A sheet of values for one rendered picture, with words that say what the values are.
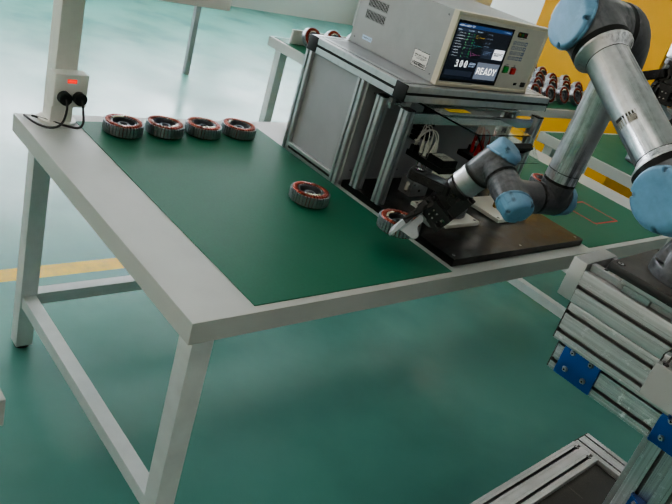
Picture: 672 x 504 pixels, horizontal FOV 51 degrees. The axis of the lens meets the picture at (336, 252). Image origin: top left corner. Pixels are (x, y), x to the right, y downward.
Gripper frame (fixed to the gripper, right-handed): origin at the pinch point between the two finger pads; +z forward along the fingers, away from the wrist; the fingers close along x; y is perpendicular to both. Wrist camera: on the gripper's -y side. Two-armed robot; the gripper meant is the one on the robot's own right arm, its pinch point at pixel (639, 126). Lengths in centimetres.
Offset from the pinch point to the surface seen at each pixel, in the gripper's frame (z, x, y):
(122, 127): 37, -115, -85
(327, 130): 28, -62, -61
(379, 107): 13, -63, -44
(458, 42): -9, -47, -37
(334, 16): 106, 483, -641
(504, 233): 38, -31, -10
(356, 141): 26, -61, -50
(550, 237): 38.3, -13.6, -4.3
